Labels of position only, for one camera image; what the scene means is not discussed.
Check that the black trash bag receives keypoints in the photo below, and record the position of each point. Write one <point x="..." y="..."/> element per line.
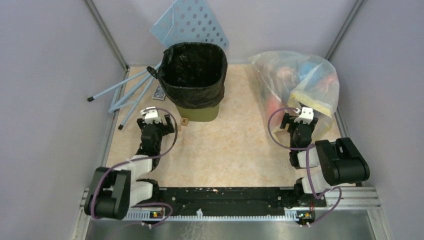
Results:
<point x="193" y="74"/>

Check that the light blue perforated board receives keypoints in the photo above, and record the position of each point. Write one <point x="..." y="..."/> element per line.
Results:
<point x="189" y="21"/>

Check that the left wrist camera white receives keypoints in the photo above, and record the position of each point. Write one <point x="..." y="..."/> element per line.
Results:
<point x="150" y="115"/>

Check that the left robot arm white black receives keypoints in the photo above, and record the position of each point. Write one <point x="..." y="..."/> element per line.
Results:
<point x="113" y="190"/>

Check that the grey slotted cable duct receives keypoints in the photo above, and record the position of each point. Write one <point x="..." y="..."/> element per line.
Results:
<point x="144" y="215"/>

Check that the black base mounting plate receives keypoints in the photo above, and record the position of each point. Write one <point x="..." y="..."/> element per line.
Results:
<point x="233" y="201"/>

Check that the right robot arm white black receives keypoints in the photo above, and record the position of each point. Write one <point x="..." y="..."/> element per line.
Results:
<point x="340" y="161"/>

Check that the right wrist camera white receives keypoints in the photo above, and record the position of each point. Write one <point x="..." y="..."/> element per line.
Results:
<point x="305" y="115"/>

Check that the deck of playing cards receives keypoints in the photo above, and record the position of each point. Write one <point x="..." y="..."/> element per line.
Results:
<point x="159" y="93"/>

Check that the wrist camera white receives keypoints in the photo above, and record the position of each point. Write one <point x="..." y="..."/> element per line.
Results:
<point x="150" y="115"/>
<point x="305" y="115"/>

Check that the yellow translucent trash bag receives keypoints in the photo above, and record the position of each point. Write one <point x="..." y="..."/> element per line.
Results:
<point x="323" y="103"/>

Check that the clear trash bag with waste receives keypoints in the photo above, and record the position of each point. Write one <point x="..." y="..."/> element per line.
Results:
<point x="289" y="70"/>

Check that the green mesh trash bin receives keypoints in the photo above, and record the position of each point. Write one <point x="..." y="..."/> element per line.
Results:
<point x="207" y="114"/>

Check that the light blue tripod stand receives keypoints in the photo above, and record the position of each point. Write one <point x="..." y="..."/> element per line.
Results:
<point x="121" y="98"/>

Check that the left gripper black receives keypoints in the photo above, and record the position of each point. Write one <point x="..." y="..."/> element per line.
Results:
<point x="166" y="129"/>

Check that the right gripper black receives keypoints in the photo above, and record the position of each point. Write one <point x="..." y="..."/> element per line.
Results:
<point x="288" y="119"/>

